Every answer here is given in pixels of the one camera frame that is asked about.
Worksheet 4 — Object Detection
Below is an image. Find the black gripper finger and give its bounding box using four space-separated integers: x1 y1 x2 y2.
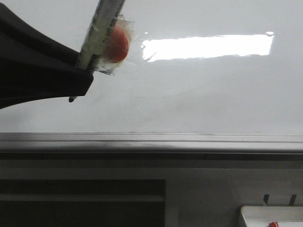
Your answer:
0 3 94 108

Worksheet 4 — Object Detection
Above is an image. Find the white whiteboard with aluminium frame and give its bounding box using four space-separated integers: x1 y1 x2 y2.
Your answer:
0 0 303 152

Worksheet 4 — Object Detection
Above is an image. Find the white plastic marker tray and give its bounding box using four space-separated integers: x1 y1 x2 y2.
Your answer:
238 206 303 227

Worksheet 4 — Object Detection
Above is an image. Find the white whiteboard marker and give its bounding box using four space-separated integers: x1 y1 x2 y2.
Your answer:
75 0 134 76

